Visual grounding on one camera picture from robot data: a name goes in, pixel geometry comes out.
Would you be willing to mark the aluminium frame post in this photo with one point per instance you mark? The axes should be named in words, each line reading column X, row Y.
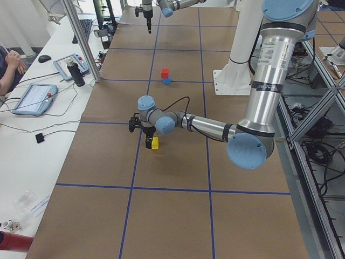
column 82, row 41

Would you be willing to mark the black keyboard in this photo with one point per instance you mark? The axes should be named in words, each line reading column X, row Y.
column 86, row 25

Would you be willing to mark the small black square puck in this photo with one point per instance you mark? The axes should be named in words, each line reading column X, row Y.
column 39, row 138

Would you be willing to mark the clear plastic bag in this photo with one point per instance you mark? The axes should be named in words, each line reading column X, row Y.
column 24, row 202

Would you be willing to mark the far blue teach pendant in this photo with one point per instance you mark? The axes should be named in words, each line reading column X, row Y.
column 62, row 65

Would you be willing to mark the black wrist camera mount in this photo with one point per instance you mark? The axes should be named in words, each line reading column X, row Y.
column 134, row 122
column 138, row 10

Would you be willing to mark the black computer mouse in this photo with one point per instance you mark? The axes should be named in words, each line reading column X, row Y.
column 44, row 58

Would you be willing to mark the black water bottle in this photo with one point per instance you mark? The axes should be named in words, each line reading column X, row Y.
column 75, row 72

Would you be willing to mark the yellow wooden cube block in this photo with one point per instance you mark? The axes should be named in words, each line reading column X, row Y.
column 155, row 143

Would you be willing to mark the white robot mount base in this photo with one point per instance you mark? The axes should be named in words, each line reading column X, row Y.
column 234, row 78

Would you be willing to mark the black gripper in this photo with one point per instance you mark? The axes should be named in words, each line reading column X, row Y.
column 148, row 131
column 147, row 12

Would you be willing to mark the near blue teach pendant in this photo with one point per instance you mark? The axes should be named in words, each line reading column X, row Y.
column 36, row 99

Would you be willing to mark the red cylinder object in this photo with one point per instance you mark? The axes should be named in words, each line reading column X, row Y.
column 15, row 242

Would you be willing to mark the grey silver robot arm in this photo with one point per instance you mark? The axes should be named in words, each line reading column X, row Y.
column 167, row 8
column 252, row 81

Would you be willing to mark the blue teach pendant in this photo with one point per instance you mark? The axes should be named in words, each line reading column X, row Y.
column 36, row 99
column 62, row 65

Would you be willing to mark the aluminium side frame rail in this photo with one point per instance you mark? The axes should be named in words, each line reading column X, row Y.
column 311, row 122

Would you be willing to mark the seated person's hand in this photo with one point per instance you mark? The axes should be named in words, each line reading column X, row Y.
column 14, row 63

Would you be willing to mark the black monitor stand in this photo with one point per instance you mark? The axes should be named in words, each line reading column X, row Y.
column 105, row 16

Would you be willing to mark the red wooden cube block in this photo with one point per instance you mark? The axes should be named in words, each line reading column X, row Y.
column 165, row 73

